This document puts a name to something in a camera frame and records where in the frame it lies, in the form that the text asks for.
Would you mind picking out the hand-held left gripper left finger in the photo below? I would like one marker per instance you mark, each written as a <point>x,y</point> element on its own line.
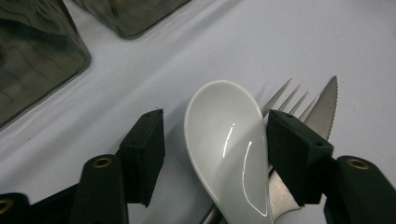
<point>143,155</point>

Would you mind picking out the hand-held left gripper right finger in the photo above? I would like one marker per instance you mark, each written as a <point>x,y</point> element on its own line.
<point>295,152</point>

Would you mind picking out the metal knife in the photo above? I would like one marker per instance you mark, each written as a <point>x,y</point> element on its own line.
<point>325,109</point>

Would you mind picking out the white ceramic spoon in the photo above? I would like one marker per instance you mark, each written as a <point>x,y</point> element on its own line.
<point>224,137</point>

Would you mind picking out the translucent grey plastic bin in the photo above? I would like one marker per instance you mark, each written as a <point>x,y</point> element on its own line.
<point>130,15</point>
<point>34,59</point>

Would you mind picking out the metal fork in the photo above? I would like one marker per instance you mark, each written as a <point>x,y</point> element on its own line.
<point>280,96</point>

